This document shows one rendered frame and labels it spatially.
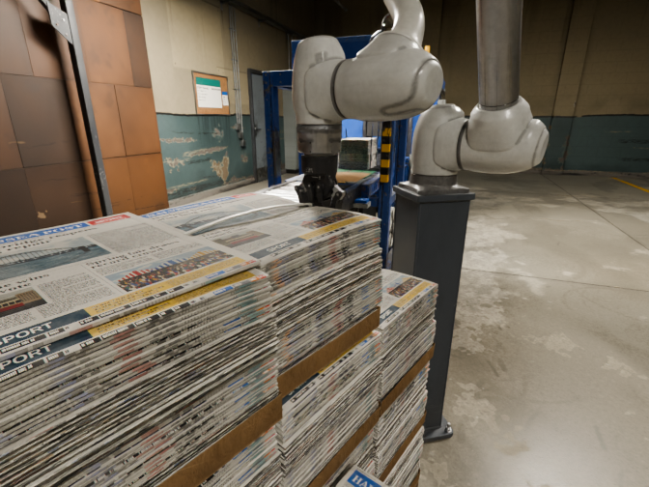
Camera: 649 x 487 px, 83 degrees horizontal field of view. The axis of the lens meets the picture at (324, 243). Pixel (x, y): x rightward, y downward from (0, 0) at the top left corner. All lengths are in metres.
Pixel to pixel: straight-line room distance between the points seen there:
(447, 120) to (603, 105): 9.19
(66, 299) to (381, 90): 0.50
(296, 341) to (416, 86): 0.42
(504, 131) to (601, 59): 9.26
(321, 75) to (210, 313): 0.46
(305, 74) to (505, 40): 0.55
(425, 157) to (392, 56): 0.65
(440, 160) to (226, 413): 0.98
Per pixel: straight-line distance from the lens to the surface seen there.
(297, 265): 0.52
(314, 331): 0.58
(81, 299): 0.43
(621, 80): 10.45
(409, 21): 0.74
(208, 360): 0.42
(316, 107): 0.71
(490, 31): 1.08
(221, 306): 0.41
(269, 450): 0.59
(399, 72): 0.61
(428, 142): 1.24
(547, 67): 10.15
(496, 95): 1.13
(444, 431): 1.75
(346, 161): 3.39
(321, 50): 0.73
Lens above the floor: 1.23
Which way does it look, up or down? 19 degrees down
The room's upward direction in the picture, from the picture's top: straight up
